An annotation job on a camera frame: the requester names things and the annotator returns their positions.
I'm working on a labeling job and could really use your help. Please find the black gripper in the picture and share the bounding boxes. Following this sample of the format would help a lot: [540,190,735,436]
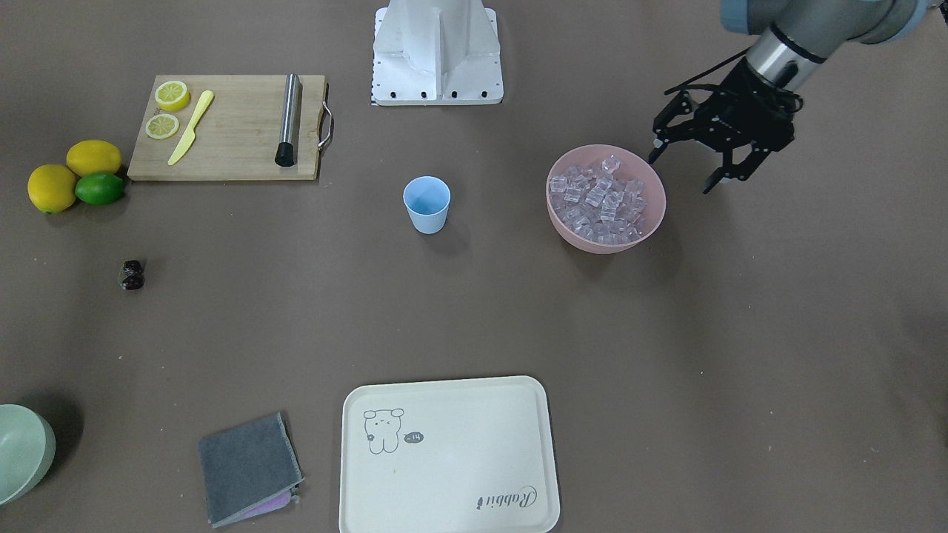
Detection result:
[649,58,797,195]

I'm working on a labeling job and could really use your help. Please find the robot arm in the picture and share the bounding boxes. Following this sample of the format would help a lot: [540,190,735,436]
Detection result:
[647,1,935,192]

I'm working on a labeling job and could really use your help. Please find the pile of ice cubes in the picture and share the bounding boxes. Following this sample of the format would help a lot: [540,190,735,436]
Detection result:
[547,154,649,246]

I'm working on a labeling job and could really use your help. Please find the light blue cup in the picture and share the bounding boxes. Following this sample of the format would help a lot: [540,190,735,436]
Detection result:
[402,175,453,234]

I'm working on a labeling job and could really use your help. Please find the dark cherries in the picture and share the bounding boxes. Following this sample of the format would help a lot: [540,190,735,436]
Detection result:
[118,259,144,291]

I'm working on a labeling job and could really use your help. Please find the pink bowl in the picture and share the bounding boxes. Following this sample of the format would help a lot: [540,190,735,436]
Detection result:
[545,144,667,254]

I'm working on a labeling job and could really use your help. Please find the cream serving tray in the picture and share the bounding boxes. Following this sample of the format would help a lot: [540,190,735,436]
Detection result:
[338,375,560,532]

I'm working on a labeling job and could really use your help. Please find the steel rod black tip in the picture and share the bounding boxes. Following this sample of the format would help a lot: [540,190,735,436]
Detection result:
[274,73,304,167]

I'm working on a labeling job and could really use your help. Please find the wooden cutting board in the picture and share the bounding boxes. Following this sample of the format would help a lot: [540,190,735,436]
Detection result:
[127,74,332,181]

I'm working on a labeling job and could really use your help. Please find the yellow plastic knife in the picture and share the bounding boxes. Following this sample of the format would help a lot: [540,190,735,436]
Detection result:
[167,89,216,166]

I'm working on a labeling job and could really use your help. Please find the lemon half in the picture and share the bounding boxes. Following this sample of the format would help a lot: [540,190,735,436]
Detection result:
[153,80,192,113]

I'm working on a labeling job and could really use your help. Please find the lemon slice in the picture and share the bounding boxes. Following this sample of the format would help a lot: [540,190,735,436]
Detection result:
[144,113,180,141]

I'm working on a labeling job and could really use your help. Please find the grey folded cloth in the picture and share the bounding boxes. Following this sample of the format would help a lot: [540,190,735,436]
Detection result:
[198,412,304,529]

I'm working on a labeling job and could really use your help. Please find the green lime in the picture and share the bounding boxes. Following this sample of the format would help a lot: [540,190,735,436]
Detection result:
[74,172,125,205]

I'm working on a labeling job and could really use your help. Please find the yellow lemon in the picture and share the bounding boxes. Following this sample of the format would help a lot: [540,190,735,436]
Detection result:
[27,164,78,215]
[67,139,123,178]

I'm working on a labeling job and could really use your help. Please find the mint green bowl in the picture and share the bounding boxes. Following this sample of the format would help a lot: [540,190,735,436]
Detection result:
[1,404,56,506]

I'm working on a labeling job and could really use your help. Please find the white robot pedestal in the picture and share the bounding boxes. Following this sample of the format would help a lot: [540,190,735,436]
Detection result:
[370,1,504,106]

